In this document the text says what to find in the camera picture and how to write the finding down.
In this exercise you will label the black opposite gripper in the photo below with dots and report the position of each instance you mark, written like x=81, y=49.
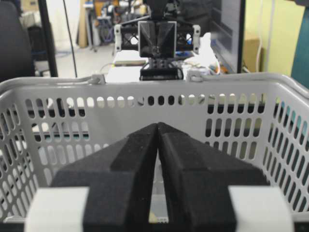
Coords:
x=158, y=41

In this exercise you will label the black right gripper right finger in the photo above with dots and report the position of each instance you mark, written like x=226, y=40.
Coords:
x=215, y=192

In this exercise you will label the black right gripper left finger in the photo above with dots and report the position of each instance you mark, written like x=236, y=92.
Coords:
x=107, y=191

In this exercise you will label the grey plastic shopping basket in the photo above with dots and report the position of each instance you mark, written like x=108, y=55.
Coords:
x=47, y=123

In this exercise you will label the dark monitor screen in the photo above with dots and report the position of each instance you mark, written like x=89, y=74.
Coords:
x=227, y=33

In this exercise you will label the cardboard box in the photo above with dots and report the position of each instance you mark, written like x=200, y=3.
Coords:
x=251, y=52

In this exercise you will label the black vertical pole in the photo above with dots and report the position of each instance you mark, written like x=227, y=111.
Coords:
x=48, y=37

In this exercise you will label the black office chair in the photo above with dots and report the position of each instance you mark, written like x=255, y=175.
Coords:
x=15, y=50

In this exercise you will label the teal curtain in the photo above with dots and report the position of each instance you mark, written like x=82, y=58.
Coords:
x=300, y=68

